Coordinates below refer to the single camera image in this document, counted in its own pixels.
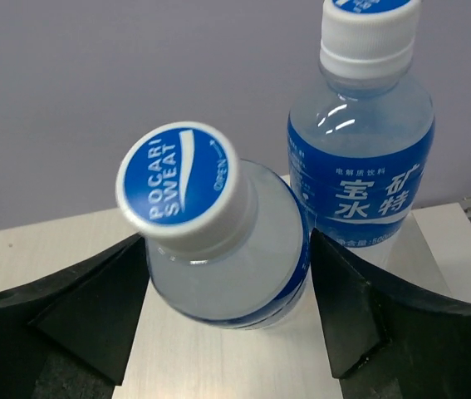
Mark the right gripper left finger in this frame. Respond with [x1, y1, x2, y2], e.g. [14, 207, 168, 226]
[0, 237, 147, 398]

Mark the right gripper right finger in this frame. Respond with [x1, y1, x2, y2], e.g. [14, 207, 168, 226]
[310, 231, 471, 398]

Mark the Pocari Sweat bottle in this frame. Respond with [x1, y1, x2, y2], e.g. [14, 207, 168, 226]
[115, 121, 310, 330]
[287, 1, 435, 268]

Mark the white two-tier shelf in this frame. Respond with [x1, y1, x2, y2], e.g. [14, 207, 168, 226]
[0, 195, 471, 398]

